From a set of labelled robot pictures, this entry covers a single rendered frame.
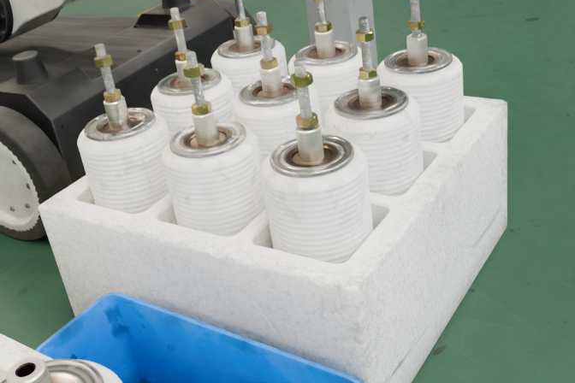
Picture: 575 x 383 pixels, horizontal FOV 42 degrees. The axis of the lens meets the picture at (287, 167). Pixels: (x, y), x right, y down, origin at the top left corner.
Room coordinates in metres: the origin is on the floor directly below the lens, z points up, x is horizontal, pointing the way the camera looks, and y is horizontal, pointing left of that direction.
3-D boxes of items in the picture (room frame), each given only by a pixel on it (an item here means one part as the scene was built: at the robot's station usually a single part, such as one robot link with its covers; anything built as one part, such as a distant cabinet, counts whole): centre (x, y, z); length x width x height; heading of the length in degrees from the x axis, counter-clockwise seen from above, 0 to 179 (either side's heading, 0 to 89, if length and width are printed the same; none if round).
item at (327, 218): (0.59, -0.02, 0.16); 0.10 x 0.10 x 0.18
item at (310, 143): (0.59, -0.02, 0.26); 0.02 x 0.02 x 0.03
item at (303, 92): (0.59, -0.02, 0.30); 0.01 x 0.01 x 0.08
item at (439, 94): (0.78, -0.16, 0.16); 0.10 x 0.10 x 0.18
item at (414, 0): (0.78, -0.16, 0.31); 0.01 x 0.01 x 0.08
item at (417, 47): (0.78, -0.16, 0.26); 0.02 x 0.02 x 0.03
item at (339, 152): (0.59, -0.02, 0.25); 0.08 x 0.08 x 0.01
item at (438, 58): (0.78, -0.16, 0.25); 0.08 x 0.08 x 0.01
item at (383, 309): (0.76, 0.00, 0.09); 0.39 x 0.39 x 0.18; 54
